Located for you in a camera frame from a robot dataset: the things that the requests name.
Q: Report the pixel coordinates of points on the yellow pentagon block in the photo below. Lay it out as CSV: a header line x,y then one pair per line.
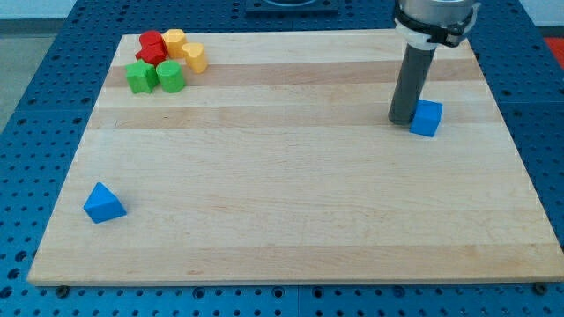
x,y
174,39

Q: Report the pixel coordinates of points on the green star block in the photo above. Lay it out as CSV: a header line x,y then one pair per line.
x,y
141,77

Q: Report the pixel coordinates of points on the blue triangle block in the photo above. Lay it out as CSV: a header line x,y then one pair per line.
x,y
102,205

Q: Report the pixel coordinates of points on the yellow heart block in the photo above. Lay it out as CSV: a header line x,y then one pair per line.
x,y
195,56

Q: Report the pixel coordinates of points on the green cylinder block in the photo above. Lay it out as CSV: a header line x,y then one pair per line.
x,y
170,76

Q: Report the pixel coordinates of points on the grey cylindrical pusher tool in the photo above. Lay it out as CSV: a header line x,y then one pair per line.
x,y
410,82

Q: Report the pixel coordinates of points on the wooden board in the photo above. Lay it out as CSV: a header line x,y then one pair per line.
x,y
279,165

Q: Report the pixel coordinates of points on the blue cube block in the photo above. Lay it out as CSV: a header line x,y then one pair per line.
x,y
427,118

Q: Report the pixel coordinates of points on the red star block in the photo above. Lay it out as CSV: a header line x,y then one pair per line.
x,y
153,55

